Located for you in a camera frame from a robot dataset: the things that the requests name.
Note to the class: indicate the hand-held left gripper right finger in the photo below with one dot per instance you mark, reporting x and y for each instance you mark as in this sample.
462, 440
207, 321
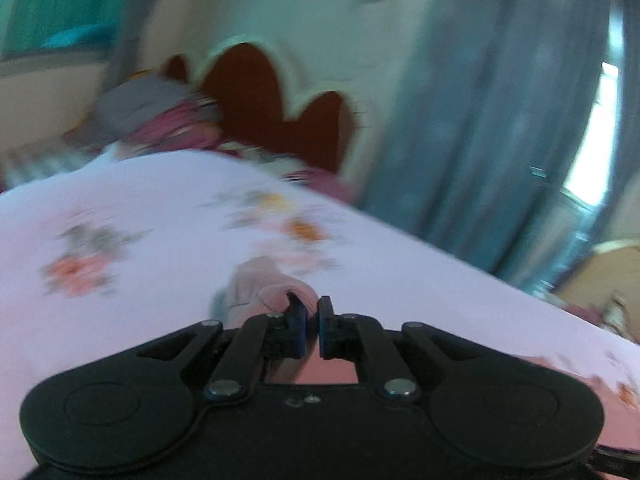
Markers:
325, 330

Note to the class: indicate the teal curtain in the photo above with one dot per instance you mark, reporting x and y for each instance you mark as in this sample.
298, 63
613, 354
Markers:
55, 5
475, 125

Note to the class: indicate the bright window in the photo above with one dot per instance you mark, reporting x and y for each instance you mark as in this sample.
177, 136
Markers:
597, 130

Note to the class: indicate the cream round headboard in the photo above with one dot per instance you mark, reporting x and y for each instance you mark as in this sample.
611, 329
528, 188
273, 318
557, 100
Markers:
605, 275

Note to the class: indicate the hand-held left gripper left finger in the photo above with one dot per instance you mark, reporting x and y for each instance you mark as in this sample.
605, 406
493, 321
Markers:
297, 327

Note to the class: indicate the brown headboard with cream frame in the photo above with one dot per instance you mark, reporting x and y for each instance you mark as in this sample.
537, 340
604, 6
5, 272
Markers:
260, 95

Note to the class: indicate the grey and pink bedding pile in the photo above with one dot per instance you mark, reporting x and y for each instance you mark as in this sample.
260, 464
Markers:
150, 110

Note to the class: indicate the white floral bed sheet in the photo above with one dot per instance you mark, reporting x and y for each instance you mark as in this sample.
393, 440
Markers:
150, 200

